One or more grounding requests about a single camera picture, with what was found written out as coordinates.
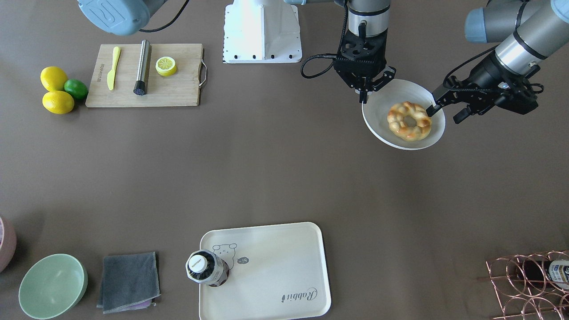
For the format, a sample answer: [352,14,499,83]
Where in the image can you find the wooden cutting board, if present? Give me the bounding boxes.
[85,43,207,108]

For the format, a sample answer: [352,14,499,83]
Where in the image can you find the grey folded cloth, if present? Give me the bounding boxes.
[97,252,161,314]

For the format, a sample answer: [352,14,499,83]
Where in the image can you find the cream rabbit tray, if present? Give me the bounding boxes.
[199,221,333,320]

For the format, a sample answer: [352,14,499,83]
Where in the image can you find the yellow lemon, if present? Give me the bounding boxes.
[42,91,75,115]
[40,66,68,92]

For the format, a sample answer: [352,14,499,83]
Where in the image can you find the green lime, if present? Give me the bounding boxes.
[64,79,88,100]

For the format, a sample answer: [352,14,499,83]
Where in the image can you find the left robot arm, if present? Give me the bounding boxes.
[427,0,568,124]

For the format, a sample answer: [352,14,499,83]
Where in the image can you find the steel muddler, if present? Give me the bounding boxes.
[133,39,151,96]

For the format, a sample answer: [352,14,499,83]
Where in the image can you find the copper wire bottle rack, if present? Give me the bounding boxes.
[484,250,568,320]

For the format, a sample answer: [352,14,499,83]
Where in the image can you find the pink bowl with ice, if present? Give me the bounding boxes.
[0,216,17,272]

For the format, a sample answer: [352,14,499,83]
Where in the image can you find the yellow lemon upper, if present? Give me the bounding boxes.
[40,66,68,92]

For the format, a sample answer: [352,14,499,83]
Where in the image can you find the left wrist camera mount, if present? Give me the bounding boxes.
[491,65,544,115]

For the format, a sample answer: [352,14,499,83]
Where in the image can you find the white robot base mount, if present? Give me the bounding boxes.
[222,0,302,64]

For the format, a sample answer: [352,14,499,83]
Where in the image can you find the yellow lemon lower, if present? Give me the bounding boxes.
[42,91,75,115]

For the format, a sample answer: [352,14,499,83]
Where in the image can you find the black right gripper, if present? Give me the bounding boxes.
[333,56,397,104]

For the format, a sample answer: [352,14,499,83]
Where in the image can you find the white plate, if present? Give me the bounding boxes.
[362,79,446,150]

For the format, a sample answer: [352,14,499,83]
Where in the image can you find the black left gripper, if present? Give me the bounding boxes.
[426,53,510,124]

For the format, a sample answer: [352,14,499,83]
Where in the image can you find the dark tea bottle on tray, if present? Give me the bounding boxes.
[185,249,230,287]

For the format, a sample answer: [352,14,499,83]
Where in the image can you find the half lemon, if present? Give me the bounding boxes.
[155,56,177,77]

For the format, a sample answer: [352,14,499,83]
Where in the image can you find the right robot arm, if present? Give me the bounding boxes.
[78,0,396,104]

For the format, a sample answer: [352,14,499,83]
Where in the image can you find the braided donut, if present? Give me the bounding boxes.
[387,101,432,141]

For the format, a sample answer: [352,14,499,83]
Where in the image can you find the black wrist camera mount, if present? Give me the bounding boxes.
[339,30,388,61]

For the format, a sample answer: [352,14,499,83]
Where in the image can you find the tea bottle in rack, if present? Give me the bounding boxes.
[515,259,569,292]

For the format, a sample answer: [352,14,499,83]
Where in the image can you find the yellow plastic knife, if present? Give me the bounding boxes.
[106,46,121,91]

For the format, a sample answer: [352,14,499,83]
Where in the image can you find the green bowl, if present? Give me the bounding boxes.
[18,253,88,320]

